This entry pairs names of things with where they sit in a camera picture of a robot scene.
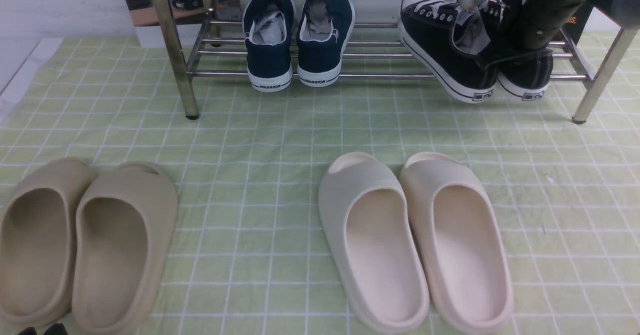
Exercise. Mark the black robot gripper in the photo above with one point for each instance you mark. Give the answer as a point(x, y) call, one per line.
point(515, 31)

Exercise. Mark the black canvas sneaker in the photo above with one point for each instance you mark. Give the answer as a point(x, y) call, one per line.
point(447, 40)
point(526, 77)

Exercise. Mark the metal shoe rack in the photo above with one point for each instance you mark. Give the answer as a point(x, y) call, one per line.
point(216, 48)

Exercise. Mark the dark poster with orange text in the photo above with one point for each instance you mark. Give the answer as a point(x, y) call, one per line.
point(575, 26)

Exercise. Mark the right navy blue sneaker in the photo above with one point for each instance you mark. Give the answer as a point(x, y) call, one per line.
point(323, 34)

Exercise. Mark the navy blue sneaker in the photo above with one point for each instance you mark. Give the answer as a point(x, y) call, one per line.
point(323, 34)
point(268, 30)

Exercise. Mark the left cream foam slide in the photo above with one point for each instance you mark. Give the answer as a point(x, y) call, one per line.
point(364, 213)

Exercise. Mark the cream foam slide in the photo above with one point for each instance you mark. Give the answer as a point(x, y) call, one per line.
point(457, 234)
point(364, 213)

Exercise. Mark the right cream foam slide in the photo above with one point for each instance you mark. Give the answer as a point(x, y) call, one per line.
point(457, 234)

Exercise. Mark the left navy blue sneaker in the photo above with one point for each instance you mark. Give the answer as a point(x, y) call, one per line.
point(268, 30)

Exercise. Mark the photo poster on left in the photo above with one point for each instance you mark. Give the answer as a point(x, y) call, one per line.
point(186, 12)

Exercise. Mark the green checkered floor cloth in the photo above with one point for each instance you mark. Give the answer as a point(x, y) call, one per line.
point(249, 255)

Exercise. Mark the right tan foam slide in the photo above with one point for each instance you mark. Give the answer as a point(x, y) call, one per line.
point(125, 222)

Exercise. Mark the tan foam slide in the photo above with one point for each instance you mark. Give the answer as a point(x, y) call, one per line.
point(39, 242)
point(125, 222)

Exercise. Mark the left tan foam slide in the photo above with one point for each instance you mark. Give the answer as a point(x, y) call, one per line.
point(39, 242)

